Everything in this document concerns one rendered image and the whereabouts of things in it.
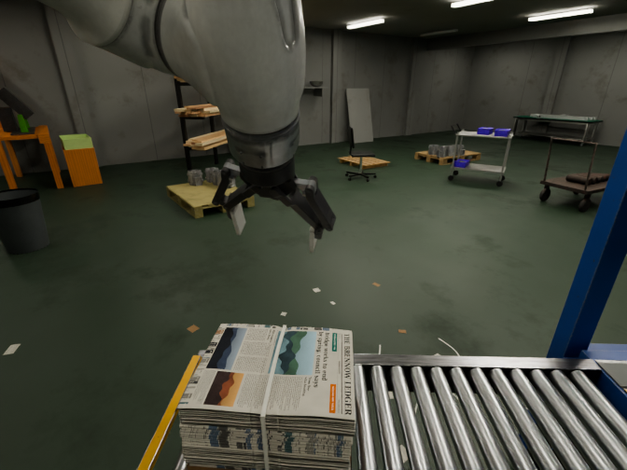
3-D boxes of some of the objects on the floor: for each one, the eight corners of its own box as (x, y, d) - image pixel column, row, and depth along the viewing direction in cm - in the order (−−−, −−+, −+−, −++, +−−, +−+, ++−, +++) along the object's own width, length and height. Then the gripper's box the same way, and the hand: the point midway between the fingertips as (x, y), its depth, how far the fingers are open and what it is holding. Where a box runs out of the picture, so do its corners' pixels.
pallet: (391, 166, 767) (391, 161, 763) (366, 170, 729) (367, 165, 725) (359, 158, 847) (359, 154, 843) (336, 161, 809) (336, 158, 805)
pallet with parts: (444, 165, 768) (447, 148, 753) (412, 158, 841) (414, 143, 826) (480, 159, 835) (483, 144, 820) (449, 153, 907) (451, 139, 892)
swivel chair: (361, 172, 703) (364, 124, 665) (383, 179, 656) (386, 127, 618) (338, 177, 673) (339, 126, 634) (357, 184, 626) (360, 129, 587)
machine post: (519, 474, 158) (650, 122, 96) (509, 455, 166) (625, 119, 104) (538, 475, 158) (683, 123, 96) (528, 455, 166) (655, 120, 104)
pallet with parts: (256, 206, 508) (254, 181, 493) (190, 219, 459) (186, 192, 444) (223, 186, 611) (221, 165, 596) (166, 195, 562) (162, 172, 547)
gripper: (161, 147, 44) (203, 238, 62) (355, 188, 41) (340, 270, 58) (188, 111, 48) (220, 206, 66) (365, 145, 44) (348, 235, 62)
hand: (276, 233), depth 61 cm, fingers open, 13 cm apart
